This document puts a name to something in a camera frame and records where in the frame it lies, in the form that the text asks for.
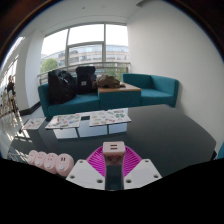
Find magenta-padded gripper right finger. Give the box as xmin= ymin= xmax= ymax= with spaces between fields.
xmin=122 ymin=146 xmax=163 ymax=191

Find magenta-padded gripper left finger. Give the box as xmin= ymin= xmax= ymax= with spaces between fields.
xmin=65 ymin=146 xmax=107 ymax=191

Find pink charger block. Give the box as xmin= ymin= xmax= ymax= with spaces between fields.
xmin=102 ymin=141 xmax=127 ymax=168

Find pink power strip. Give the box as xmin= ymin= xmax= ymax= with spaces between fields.
xmin=25 ymin=149 xmax=76 ymax=178

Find medium sticker sheet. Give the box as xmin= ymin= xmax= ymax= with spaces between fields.
xmin=44 ymin=113 xmax=83 ymax=130

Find large sticker sheet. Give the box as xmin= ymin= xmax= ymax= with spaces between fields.
xmin=88 ymin=108 xmax=133 ymax=128

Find teal sofa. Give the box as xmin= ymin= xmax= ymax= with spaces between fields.
xmin=37 ymin=82 xmax=101 ymax=118

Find small sticker sheet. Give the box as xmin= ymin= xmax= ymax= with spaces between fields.
xmin=21 ymin=116 xmax=47 ymax=131

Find wood-topped teal side table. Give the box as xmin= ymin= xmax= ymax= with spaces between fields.
xmin=97 ymin=82 xmax=142 ymax=111

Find teal chair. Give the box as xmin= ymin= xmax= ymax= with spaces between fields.
xmin=216 ymin=141 xmax=224 ymax=161

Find soft black backpack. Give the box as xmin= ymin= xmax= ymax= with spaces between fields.
xmin=47 ymin=69 xmax=78 ymax=106

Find boxy black backpack with label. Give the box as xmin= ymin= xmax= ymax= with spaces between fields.
xmin=75 ymin=65 xmax=98 ymax=96

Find brown jacket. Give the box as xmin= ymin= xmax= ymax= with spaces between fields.
xmin=95 ymin=74 xmax=126 ymax=90

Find metal window railing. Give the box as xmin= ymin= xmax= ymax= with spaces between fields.
xmin=37 ymin=61 xmax=131 ymax=85

